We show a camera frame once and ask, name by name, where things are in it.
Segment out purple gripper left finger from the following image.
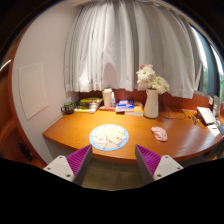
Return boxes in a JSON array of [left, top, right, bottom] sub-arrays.
[[44, 145, 92, 186]]

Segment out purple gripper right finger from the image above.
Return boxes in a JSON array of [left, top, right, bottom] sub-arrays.
[[135, 144, 182, 184]]

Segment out round cartoon mouse pad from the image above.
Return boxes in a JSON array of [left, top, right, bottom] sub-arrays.
[[89, 124, 129, 152]]

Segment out yellow book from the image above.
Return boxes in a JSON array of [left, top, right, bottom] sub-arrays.
[[125, 102, 144, 116]]

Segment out dark green mug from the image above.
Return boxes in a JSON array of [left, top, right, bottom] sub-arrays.
[[61, 102, 74, 114]]

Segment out white ceramic vase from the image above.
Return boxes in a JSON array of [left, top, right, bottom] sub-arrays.
[[144, 89, 159, 118]]

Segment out stack of books left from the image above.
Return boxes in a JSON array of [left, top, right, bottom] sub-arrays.
[[74, 97, 102, 113]]

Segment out wooden door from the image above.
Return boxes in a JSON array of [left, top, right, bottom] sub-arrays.
[[0, 39, 48, 169]]

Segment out white box device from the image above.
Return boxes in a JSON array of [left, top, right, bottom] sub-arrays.
[[197, 107, 216, 125]]

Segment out small clear bottle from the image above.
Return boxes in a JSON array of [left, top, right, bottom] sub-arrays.
[[111, 92, 116, 108]]

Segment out white cylindrical container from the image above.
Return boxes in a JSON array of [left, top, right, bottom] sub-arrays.
[[102, 88, 112, 107]]

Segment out white artificial flowers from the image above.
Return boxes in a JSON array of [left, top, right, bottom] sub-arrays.
[[136, 64, 169, 94]]

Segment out white sheer curtain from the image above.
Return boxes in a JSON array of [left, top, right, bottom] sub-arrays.
[[64, 0, 202, 98]]

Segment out black cable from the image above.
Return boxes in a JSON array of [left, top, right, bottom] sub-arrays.
[[159, 105, 198, 121]]

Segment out white wall panel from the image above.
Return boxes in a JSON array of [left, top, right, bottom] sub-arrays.
[[19, 63, 48, 120]]

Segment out window frame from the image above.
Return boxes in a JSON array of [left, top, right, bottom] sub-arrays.
[[192, 28, 224, 102]]

